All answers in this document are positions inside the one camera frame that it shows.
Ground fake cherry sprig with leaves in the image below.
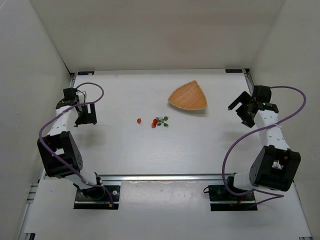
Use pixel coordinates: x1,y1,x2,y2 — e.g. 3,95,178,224
151,116,169,128

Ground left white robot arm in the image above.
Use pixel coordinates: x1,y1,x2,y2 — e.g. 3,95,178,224
37,87,106,201

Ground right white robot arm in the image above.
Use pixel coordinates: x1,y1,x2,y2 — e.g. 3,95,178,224
221,85,303,196

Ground woven bamboo fruit bowl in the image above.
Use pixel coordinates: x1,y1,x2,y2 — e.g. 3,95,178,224
167,80,208,111

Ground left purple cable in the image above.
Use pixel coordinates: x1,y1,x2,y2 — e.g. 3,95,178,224
39,82,114,210

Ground purple cable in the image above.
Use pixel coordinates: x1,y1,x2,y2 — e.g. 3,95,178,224
222,86,307,207
39,82,114,210

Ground front aluminium rail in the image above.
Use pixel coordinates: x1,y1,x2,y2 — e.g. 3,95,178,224
100,174,223,182

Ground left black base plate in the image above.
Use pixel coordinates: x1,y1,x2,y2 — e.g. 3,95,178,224
73,185,121,210

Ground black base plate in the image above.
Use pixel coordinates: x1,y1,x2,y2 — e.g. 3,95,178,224
73,185,121,210
203,185,258,212

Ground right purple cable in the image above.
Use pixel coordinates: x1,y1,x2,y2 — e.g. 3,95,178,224
222,86,307,207

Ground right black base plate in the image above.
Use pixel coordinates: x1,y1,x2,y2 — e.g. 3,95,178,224
203,185,258,212

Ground left aluminium rail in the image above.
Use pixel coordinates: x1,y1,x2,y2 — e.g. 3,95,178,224
17,72,77,240

